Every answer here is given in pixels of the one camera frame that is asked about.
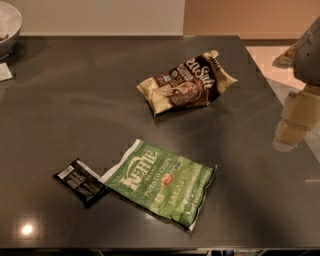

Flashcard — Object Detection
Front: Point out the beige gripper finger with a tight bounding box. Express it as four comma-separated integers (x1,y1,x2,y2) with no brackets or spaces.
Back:
273,84,320,152

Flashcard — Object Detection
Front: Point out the brown sea salt chip bag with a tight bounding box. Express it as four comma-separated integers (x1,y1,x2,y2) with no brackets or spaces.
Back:
137,50,237,116

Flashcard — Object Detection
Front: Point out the green jalapeno Kettle chip bag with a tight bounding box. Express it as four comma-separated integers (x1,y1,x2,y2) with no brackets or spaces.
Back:
100,139,216,230

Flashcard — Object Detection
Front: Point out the small black snack packet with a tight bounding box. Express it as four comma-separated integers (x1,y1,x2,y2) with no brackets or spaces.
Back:
54,159,109,208

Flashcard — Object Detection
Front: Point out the white bowl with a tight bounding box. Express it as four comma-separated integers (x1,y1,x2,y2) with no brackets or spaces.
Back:
0,1,22,59

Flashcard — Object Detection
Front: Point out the white paper napkin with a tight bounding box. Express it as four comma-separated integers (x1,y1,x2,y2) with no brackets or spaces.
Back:
0,63,13,81

